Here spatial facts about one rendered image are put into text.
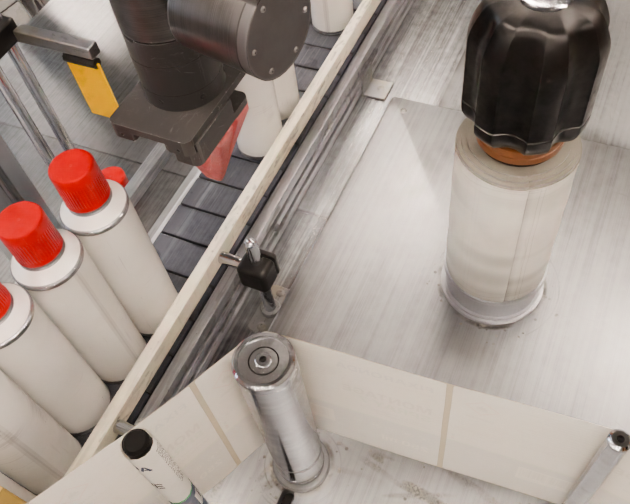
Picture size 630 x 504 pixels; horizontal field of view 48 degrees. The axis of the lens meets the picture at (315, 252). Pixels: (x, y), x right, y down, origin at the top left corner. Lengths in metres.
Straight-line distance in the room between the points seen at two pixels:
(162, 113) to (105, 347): 0.20
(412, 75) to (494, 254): 0.41
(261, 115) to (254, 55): 0.33
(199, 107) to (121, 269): 0.15
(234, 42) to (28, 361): 0.27
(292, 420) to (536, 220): 0.22
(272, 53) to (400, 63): 0.53
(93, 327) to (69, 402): 0.06
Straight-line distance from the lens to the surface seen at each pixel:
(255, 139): 0.73
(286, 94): 0.76
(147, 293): 0.60
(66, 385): 0.57
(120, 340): 0.60
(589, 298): 0.66
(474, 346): 0.62
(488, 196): 0.49
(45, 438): 0.57
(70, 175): 0.51
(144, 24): 0.45
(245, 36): 0.38
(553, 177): 0.49
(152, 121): 0.49
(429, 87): 0.89
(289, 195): 0.75
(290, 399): 0.43
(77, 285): 0.53
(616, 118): 0.88
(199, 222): 0.72
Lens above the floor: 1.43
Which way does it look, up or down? 55 degrees down
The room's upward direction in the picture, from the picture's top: 10 degrees counter-clockwise
